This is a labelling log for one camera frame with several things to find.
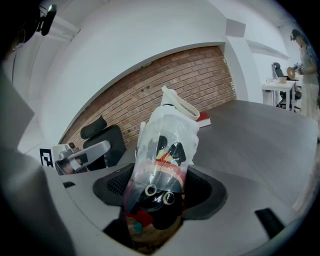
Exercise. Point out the red hardcover book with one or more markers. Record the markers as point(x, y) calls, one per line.
point(204, 120)

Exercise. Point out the black office chair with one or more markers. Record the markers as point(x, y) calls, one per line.
point(112, 140)

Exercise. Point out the black head camera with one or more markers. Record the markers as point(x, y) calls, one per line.
point(47, 20)

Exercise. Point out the black desk chair with headrest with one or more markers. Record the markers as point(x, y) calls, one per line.
point(278, 71)

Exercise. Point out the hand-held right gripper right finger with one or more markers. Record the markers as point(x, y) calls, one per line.
point(237, 212)

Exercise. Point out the tan tape roll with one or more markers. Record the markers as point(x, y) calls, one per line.
point(290, 73)

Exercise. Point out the small beige bowl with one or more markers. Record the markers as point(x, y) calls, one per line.
point(282, 80)

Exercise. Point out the clear plastic bag with toys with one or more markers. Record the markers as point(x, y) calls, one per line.
point(165, 155)

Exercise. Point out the white desk with clutter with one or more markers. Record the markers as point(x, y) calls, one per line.
point(277, 87)

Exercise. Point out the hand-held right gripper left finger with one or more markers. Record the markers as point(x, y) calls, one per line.
point(82, 197)

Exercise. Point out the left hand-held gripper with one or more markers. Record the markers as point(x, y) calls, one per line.
point(47, 156)

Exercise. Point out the dark grey wooden table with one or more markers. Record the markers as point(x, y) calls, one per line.
point(250, 140)

